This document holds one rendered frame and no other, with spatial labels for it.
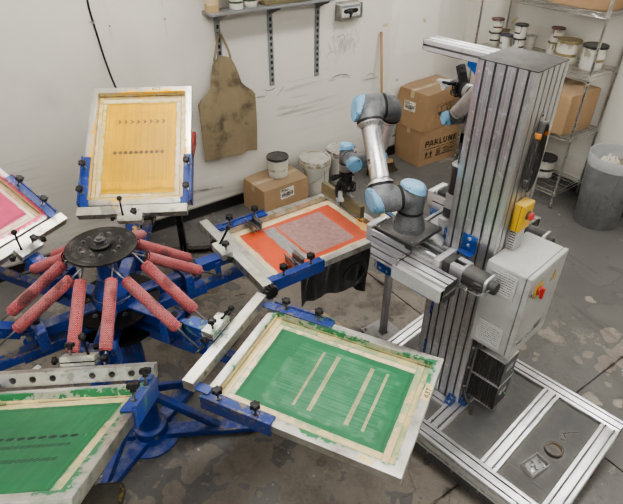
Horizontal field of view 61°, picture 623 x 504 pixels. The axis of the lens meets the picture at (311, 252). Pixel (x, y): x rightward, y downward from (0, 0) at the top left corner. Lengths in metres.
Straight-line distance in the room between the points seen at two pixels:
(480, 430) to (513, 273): 1.02
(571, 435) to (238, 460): 1.77
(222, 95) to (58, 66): 1.26
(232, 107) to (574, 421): 3.41
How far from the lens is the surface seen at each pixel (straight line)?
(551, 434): 3.21
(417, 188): 2.38
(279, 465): 3.10
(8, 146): 4.34
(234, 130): 4.80
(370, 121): 2.42
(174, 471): 3.16
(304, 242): 2.91
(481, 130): 2.30
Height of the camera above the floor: 2.60
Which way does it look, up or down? 35 degrees down
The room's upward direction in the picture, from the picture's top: straight up
